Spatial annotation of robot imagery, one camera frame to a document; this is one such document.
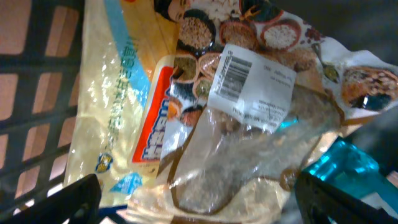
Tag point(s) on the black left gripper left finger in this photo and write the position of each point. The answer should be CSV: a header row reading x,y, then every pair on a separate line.
x,y
76,203

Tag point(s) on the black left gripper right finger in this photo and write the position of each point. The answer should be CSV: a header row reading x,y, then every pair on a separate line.
x,y
320,202

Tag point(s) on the blue mouthwash bottle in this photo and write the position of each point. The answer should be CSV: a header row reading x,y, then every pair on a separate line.
x,y
361,163

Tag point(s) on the brown mushroom snack bag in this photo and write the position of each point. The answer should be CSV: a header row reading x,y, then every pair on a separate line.
x,y
256,94

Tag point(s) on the yellow wet wipes pack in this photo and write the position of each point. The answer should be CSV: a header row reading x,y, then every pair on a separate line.
x,y
126,68

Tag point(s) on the dark grey plastic basket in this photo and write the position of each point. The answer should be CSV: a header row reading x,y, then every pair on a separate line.
x,y
40,61

